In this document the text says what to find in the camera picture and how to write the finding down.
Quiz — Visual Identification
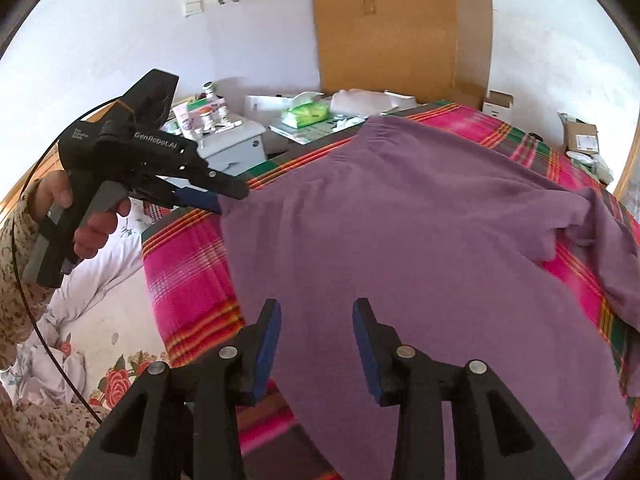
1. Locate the person's left hand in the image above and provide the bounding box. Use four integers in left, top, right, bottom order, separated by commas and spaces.
29, 169, 132, 261

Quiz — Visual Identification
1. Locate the small white cardboard box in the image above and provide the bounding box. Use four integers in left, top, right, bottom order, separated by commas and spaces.
482, 90, 514, 122

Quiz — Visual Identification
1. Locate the pink plaid bed cover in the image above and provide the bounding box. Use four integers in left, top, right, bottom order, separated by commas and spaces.
142, 101, 639, 479

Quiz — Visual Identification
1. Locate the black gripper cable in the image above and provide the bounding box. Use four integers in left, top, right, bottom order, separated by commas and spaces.
10, 96, 122, 426

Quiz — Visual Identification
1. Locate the right floral sleeve forearm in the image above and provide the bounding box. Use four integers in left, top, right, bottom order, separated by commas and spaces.
1, 388, 99, 479

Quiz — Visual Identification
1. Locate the brown cardboard box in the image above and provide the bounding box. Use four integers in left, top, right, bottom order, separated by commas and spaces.
559, 113, 600, 155

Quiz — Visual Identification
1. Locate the purple fleece sweater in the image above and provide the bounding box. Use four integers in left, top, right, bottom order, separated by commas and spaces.
221, 116, 639, 479

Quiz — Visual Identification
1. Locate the floral white bedsheet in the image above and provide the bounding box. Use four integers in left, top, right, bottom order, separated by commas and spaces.
1, 200, 169, 408

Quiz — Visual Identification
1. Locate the green tissue pack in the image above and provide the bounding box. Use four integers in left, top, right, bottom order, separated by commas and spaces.
281, 91, 330, 129

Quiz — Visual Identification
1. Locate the wooden wardrobe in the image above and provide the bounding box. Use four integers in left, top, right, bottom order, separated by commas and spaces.
312, 0, 492, 108

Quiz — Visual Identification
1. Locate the grey drawer cabinet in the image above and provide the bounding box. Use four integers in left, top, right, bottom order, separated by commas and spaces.
159, 96, 269, 179

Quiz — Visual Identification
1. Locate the glass side table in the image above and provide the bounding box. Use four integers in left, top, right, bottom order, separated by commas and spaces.
269, 114, 366, 145

